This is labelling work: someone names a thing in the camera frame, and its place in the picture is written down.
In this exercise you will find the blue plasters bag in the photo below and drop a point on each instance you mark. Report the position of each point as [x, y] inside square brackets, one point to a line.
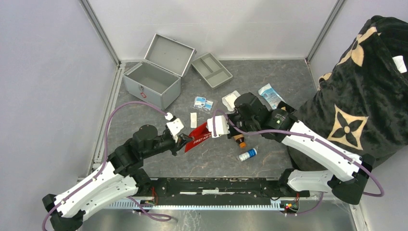
[204, 104]

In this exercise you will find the grey divider tray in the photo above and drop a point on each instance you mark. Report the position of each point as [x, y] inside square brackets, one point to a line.
[212, 70]

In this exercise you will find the white blue small bottle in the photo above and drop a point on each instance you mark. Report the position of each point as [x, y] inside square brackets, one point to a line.
[249, 154]

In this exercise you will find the grey metal case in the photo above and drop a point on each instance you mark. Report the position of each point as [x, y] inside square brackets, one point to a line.
[157, 78]

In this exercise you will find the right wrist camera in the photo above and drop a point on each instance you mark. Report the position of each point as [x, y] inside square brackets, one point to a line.
[218, 127]

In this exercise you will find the white plaster strip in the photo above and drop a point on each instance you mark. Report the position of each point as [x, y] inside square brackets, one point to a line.
[193, 118]

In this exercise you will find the red first aid pouch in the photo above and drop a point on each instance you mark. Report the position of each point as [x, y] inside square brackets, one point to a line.
[198, 135]

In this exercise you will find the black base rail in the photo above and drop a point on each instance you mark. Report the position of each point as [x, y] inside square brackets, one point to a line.
[218, 191]

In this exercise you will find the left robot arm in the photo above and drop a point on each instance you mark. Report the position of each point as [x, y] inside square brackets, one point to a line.
[119, 177]

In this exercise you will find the brown medicine bottle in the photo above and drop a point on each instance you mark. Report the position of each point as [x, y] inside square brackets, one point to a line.
[239, 139]

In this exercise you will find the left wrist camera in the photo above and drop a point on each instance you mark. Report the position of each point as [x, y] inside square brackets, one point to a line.
[175, 125]

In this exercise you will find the white gauze pad bag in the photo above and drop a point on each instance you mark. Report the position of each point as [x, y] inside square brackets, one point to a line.
[229, 100]

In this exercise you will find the blue white gauze packet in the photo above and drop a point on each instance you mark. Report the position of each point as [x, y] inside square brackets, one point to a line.
[270, 95]

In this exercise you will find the black floral blanket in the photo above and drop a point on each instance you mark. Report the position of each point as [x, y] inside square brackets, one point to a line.
[362, 104]

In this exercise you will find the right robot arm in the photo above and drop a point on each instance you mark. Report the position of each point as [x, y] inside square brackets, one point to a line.
[346, 174]

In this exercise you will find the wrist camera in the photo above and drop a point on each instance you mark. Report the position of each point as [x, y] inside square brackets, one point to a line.
[218, 127]
[175, 125]

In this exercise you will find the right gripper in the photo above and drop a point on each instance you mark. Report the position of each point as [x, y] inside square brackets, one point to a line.
[232, 133]

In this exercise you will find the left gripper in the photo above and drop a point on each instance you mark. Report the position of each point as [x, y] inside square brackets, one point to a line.
[181, 140]

